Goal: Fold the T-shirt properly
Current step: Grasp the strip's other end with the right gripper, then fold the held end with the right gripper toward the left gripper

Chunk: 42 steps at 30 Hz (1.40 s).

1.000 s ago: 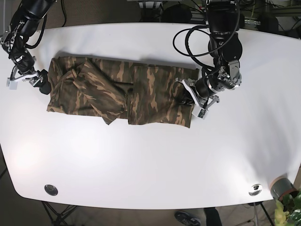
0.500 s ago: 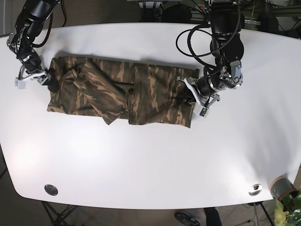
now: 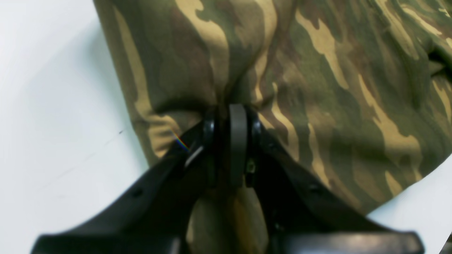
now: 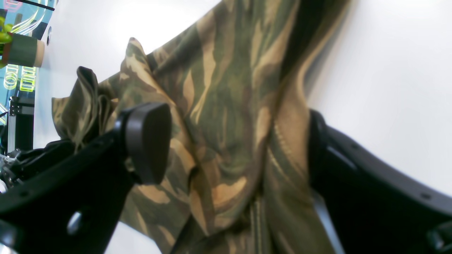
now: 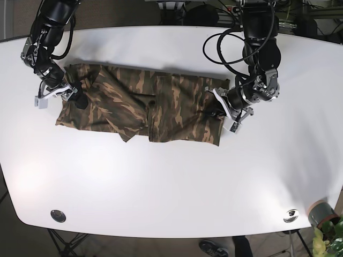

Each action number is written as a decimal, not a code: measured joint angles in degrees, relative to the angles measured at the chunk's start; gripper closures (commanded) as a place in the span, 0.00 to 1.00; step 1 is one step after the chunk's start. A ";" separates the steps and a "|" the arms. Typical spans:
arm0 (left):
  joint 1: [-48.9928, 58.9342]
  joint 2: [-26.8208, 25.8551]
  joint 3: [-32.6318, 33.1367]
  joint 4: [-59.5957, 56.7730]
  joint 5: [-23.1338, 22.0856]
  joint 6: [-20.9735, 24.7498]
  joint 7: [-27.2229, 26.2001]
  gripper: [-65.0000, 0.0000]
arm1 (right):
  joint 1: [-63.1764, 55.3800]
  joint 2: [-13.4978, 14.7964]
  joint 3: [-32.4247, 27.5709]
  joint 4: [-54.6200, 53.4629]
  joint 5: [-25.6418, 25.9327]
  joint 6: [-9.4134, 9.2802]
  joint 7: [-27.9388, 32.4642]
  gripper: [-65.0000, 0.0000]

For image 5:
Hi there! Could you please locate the right silver table grommet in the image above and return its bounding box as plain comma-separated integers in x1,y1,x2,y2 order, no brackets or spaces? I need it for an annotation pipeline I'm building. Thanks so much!
283,209,299,223

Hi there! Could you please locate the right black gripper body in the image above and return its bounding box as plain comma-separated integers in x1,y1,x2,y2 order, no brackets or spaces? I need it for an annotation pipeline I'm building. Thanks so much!
34,81,73,108

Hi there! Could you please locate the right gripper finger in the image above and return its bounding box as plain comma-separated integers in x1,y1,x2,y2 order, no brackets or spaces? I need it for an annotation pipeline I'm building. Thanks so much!
68,89,88,109

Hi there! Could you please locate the camouflage pattern T-shirt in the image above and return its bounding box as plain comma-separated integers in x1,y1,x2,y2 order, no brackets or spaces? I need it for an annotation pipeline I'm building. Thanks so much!
56,64,230,145

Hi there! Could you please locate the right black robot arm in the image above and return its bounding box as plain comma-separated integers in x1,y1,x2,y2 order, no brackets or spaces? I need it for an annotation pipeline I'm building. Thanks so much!
20,1,88,110

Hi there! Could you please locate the left silver table grommet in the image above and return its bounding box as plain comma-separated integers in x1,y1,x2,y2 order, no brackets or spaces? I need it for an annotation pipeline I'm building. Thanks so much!
50,209,66,223

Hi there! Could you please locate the green potted plant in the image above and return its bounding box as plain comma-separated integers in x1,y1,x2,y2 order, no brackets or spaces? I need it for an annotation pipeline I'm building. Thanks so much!
312,217,342,257

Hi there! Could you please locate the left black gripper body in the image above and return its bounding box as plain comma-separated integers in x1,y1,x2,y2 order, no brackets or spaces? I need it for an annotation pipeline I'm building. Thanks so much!
205,78,280,133

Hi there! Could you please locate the grey plant pot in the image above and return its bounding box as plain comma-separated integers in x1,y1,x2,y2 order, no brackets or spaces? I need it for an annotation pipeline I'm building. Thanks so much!
307,200,340,229

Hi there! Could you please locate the silver table grommet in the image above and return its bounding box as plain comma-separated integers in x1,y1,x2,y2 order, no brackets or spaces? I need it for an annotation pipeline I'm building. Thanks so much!
50,209,66,223
283,209,299,223

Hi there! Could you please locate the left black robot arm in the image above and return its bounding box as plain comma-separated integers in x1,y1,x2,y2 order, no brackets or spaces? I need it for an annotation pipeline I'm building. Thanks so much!
206,1,281,133

